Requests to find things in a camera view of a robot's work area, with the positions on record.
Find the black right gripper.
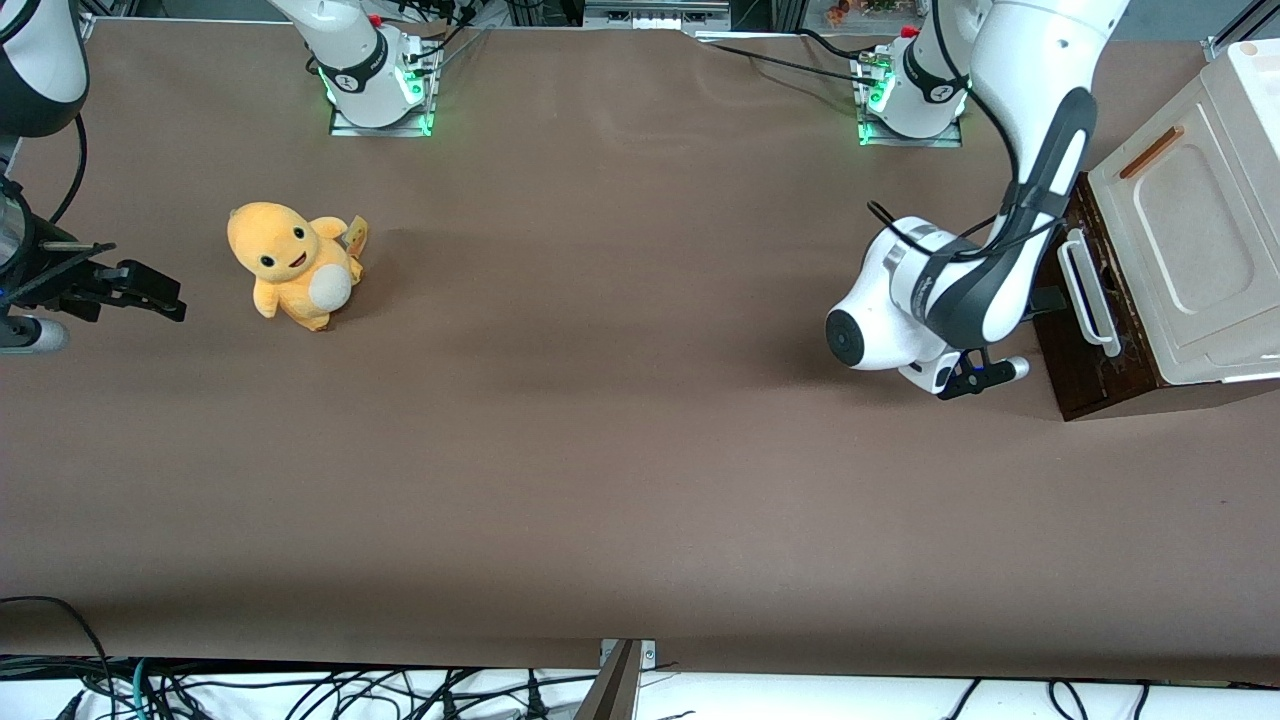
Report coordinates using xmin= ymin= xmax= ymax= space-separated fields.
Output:
xmin=10 ymin=252 xmax=187 ymax=323

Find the brown drawer with white handle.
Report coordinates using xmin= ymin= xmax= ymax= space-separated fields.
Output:
xmin=1030 ymin=175 xmax=1166 ymax=401

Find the yellow plush toy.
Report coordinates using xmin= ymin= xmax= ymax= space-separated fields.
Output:
xmin=226 ymin=201 xmax=369 ymax=333

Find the cream and brown cabinet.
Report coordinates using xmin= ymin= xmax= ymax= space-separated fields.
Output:
xmin=1030 ymin=38 xmax=1280 ymax=421

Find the aluminium corner profile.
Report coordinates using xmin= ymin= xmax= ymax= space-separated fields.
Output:
xmin=1205 ymin=0 xmax=1280 ymax=61

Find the brown table cover sheet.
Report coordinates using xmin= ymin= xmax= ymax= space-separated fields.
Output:
xmin=0 ymin=18 xmax=1280 ymax=683

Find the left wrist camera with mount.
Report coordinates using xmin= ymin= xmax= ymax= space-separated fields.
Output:
xmin=935 ymin=355 xmax=1031 ymax=401

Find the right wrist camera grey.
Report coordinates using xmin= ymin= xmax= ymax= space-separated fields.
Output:
xmin=0 ymin=315 xmax=69 ymax=353

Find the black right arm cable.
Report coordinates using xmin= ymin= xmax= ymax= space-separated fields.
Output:
xmin=50 ymin=115 xmax=89 ymax=226

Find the orange cabinet handle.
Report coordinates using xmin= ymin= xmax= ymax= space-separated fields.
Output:
xmin=1120 ymin=125 xmax=1186 ymax=181

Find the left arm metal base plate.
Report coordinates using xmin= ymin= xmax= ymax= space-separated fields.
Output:
xmin=857 ymin=55 xmax=964 ymax=149

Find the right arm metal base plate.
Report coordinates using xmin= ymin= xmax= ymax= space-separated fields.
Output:
xmin=330 ymin=30 xmax=438 ymax=138

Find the black looping cable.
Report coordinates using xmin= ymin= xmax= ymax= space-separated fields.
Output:
xmin=0 ymin=596 xmax=113 ymax=720

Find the short black table cable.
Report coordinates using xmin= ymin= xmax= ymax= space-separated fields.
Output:
xmin=795 ymin=27 xmax=876 ymax=63

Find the long black table cable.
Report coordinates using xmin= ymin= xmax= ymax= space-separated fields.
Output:
xmin=697 ymin=38 xmax=881 ymax=89

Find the aluminium frame rail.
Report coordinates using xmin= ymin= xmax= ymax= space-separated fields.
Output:
xmin=583 ymin=0 xmax=731 ymax=31

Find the dark brown post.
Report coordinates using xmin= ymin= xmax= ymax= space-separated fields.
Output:
xmin=577 ymin=640 xmax=641 ymax=720

